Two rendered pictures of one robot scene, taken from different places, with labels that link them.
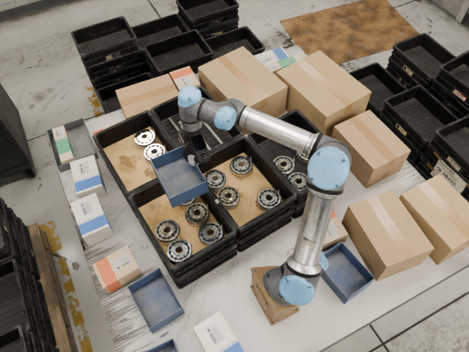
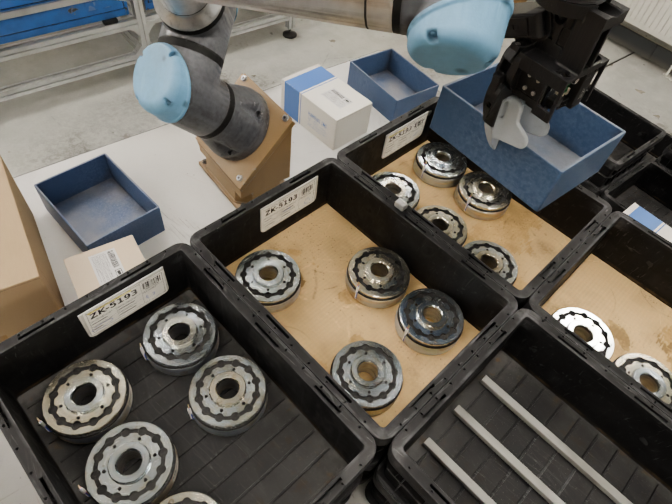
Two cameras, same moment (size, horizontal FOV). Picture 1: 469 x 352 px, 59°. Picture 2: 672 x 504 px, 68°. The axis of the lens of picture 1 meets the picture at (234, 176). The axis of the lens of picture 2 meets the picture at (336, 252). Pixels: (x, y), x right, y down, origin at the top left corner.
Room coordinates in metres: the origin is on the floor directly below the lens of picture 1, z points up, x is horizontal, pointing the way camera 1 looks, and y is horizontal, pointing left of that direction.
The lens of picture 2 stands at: (1.39, -0.21, 1.51)
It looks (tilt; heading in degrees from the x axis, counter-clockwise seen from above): 52 degrees down; 160
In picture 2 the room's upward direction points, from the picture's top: 9 degrees clockwise
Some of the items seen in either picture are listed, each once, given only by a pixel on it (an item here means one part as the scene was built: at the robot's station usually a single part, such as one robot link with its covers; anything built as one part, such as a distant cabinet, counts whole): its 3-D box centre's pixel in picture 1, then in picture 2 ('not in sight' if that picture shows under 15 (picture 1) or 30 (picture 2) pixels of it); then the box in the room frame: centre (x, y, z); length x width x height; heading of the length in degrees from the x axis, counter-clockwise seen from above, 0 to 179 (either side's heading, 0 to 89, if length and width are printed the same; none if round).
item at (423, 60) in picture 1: (419, 72); not in sight; (2.28, -1.38, 0.31); 0.40 x 0.30 x 0.34; 25
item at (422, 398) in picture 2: (242, 180); (351, 275); (0.99, -0.03, 0.92); 0.40 x 0.30 x 0.02; 31
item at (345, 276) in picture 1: (343, 272); (101, 207); (0.64, -0.44, 0.73); 0.20 x 0.15 x 0.07; 32
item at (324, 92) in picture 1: (319, 95); not in sight; (1.60, -0.48, 0.80); 0.40 x 0.30 x 0.20; 32
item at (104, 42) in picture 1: (112, 60); not in sight; (2.49, 0.88, 0.37); 0.40 x 0.30 x 0.45; 115
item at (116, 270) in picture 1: (117, 269); not in sight; (0.69, 0.51, 0.74); 0.16 x 0.12 x 0.07; 121
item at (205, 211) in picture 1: (197, 213); (439, 226); (0.88, 0.17, 0.86); 0.10 x 0.10 x 0.01
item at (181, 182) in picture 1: (179, 175); (522, 129); (0.91, 0.21, 1.10); 0.20 x 0.15 x 0.07; 26
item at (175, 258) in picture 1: (179, 250); (441, 159); (0.71, 0.24, 0.86); 0.10 x 0.10 x 0.01
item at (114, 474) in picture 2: not in sight; (129, 462); (1.18, -0.35, 0.86); 0.05 x 0.05 x 0.01
